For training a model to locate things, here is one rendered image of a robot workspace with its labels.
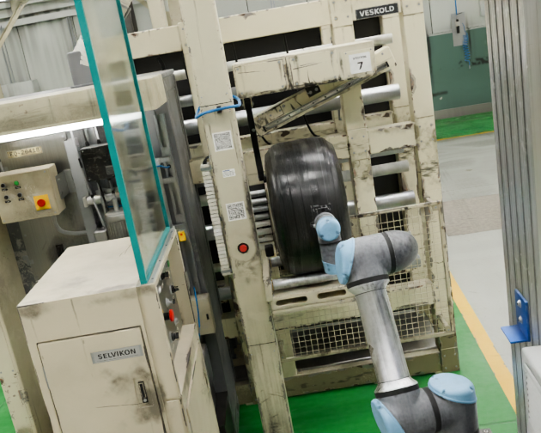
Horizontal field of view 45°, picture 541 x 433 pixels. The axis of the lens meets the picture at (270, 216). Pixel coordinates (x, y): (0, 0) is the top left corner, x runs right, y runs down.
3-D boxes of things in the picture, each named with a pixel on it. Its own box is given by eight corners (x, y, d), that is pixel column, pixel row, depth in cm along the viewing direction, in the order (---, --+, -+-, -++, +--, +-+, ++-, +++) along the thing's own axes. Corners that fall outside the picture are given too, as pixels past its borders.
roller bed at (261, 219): (236, 256, 313) (225, 196, 305) (237, 246, 327) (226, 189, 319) (277, 249, 312) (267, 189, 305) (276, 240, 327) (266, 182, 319)
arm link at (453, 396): (488, 431, 169) (483, 385, 165) (438, 444, 167) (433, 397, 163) (466, 407, 180) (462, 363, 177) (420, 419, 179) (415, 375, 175)
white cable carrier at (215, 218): (222, 276, 275) (200, 165, 262) (222, 271, 280) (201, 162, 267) (233, 274, 275) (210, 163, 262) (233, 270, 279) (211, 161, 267)
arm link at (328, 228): (319, 246, 212) (314, 220, 211) (317, 240, 223) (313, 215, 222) (343, 241, 212) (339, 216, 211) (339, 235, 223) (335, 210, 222)
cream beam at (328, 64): (238, 100, 280) (231, 64, 276) (239, 94, 304) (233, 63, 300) (378, 75, 279) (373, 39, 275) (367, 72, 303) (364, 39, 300)
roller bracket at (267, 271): (266, 302, 265) (263, 280, 263) (264, 269, 304) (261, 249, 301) (275, 301, 265) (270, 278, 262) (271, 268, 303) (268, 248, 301)
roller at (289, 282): (270, 282, 272) (271, 292, 271) (269, 278, 268) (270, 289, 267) (353, 267, 272) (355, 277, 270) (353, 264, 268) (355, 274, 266)
